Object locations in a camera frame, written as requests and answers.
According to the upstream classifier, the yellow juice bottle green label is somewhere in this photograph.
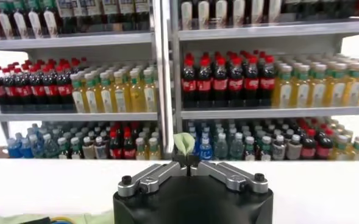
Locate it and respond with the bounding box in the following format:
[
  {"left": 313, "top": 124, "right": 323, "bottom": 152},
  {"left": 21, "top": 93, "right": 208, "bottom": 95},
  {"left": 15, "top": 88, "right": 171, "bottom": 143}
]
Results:
[
  {"left": 129, "top": 69, "right": 144, "bottom": 113},
  {"left": 290, "top": 65, "right": 311, "bottom": 108},
  {"left": 333, "top": 135, "right": 349, "bottom": 161},
  {"left": 113, "top": 71, "right": 130, "bottom": 113},
  {"left": 99, "top": 71, "right": 115, "bottom": 113},
  {"left": 148, "top": 137, "right": 162, "bottom": 161},
  {"left": 71, "top": 72, "right": 87, "bottom": 114},
  {"left": 308, "top": 63, "right": 328, "bottom": 108},
  {"left": 142, "top": 69, "right": 158, "bottom": 113},
  {"left": 325, "top": 63, "right": 347, "bottom": 107},
  {"left": 272, "top": 65, "right": 293, "bottom": 109},
  {"left": 343, "top": 62, "right": 359, "bottom": 107},
  {"left": 135, "top": 137, "right": 149, "bottom": 161},
  {"left": 351, "top": 136, "right": 359, "bottom": 161},
  {"left": 84, "top": 72, "right": 101, "bottom": 114}
]

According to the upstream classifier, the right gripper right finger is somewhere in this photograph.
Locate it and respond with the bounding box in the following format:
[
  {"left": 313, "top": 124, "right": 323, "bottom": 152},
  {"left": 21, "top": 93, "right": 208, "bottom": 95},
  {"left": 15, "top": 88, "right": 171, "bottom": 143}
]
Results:
[{"left": 190, "top": 155, "right": 269, "bottom": 194}]

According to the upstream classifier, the green t-shirt red print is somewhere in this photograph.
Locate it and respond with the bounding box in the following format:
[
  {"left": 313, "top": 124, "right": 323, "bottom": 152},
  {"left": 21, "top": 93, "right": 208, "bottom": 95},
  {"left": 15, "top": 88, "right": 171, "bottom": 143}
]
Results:
[{"left": 0, "top": 133, "right": 196, "bottom": 224}]

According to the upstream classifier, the multicoloured wrist wire bundle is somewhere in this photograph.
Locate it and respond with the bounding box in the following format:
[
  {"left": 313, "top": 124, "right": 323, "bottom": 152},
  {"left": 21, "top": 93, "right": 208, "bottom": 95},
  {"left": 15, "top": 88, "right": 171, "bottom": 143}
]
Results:
[{"left": 20, "top": 215, "right": 76, "bottom": 224}]

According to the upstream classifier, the clear water bottle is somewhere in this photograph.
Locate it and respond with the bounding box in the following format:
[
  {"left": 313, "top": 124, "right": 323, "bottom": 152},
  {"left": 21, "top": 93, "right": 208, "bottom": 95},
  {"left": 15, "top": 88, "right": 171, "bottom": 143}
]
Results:
[
  {"left": 229, "top": 132, "right": 245, "bottom": 161},
  {"left": 43, "top": 133, "right": 59, "bottom": 159},
  {"left": 29, "top": 133, "right": 45, "bottom": 158},
  {"left": 213, "top": 132, "right": 229, "bottom": 161}
]

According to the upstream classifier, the grey metal shelf unit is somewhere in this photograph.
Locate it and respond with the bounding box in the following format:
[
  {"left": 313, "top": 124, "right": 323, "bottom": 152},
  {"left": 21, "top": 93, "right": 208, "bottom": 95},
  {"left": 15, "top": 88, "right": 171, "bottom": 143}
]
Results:
[
  {"left": 0, "top": 0, "right": 171, "bottom": 159},
  {"left": 166, "top": 0, "right": 359, "bottom": 162}
]

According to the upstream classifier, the dark tea bottle green cap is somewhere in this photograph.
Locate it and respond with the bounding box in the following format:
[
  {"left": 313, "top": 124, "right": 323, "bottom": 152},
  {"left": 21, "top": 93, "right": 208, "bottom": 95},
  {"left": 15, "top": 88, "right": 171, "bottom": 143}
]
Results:
[
  {"left": 230, "top": 0, "right": 247, "bottom": 29},
  {"left": 180, "top": 0, "right": 195, "bottom": 31},
  {"left": 0, "top": 1, "right": 15, "bottom": 40},
  {"left": 196, "top": 0, "right": 212, "bottom": 30},
  {"left": 213, "top": 0, "right": 230, "bottom": 30},
  {"left": 27, "top": 0, "right": 43, "bottom": 39},
  {"left": 248, "top": 0, "right": 265, "bottom": 27},
  {"left": 266, "top": 0, "right": 283, "bottom": 25},
  {"left": 41, "top": 0, "right": 59, "bottom": 38},
  {"left": 13, "top": 0, "right": 29, "bottom": 39}
]

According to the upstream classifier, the blue water bottle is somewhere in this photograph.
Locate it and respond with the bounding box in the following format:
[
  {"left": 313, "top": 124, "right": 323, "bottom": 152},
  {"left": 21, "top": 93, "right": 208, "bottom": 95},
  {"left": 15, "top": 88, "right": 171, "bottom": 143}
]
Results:
[
  {"left": 199, "top": 137, "right": 213, "bottom": 161},
  {"left": 7, "top": 137, "right": 24, "bottom": 159},
  {"left": 20, "top": 138, "right": 34, "bottom": 159}
]

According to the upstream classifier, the small dark bottle beige label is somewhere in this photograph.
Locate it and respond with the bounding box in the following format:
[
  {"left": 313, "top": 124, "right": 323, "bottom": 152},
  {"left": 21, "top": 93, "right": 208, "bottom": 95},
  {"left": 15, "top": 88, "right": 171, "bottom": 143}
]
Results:
[
  {"left": 272, "top": 135, "right": 286, "bottom": 161},
  {"left": 81, "top": 136, "right": 95, "bottom": 159},
  {"left": 94, "top": 136, "right": 108, "bottom": 159},
  {"left": 286, "top": 133, "right": 303, "bottom": 161}
]

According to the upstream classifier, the dark drink bottle blue label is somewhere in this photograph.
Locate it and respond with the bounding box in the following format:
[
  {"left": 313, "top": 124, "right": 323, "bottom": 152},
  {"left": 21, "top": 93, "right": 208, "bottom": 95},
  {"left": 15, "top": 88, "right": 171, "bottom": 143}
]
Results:
[
  {"left": 57, "top": 0, "right": 73, "bottom": 34},
  {"left": 87, "top": 0, "right": 103, "bottom": 33},
  {"left": 102, "top": 0, "right": 119, "bottom": 32},
  {"left": 134, "top": 0, "right": 151, "bottom": 31},
  {"left": 118, "top": 0, "right": 135, "bottom": 31},
  {"left": 72, "top": 0, "right": 88, "bottom": 33}
]

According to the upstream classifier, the green-label drink bottle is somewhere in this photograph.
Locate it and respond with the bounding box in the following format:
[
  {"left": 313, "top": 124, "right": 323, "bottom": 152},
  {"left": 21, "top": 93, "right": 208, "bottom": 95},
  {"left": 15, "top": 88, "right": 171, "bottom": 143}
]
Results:
[
  {"left": 244, "top": 136, "right": 257, "bottom": 161},
  {"left": 70, "top": 136, "right": 83, "bottom": 159},
  {"left": 260, "top": 135, "right": 273, "bottom": 161},
  {"left": 57, "top": 136, "right": 69, "bottom": 159}
]

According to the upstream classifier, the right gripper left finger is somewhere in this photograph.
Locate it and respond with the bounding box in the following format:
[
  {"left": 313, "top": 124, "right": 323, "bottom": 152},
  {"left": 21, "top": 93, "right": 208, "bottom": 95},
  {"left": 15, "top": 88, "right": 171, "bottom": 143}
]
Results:
[{"left": 117, "top": 155, "right": 188, "bottom": 198}]

